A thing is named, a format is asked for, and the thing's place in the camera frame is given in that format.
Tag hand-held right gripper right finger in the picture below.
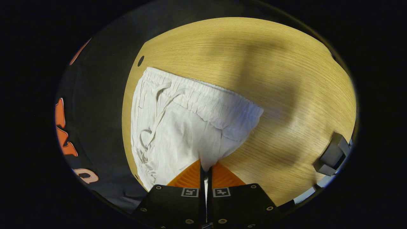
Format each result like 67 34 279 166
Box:
207 162 280 229

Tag white jeans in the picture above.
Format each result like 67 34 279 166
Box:
130 67 264 192

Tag grey metal clamp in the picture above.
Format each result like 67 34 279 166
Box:
313 131 351 176

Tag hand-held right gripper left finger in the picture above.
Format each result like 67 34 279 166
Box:
132 159 204 229

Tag black backdrop cloth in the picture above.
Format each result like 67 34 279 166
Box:
55 13 150 214

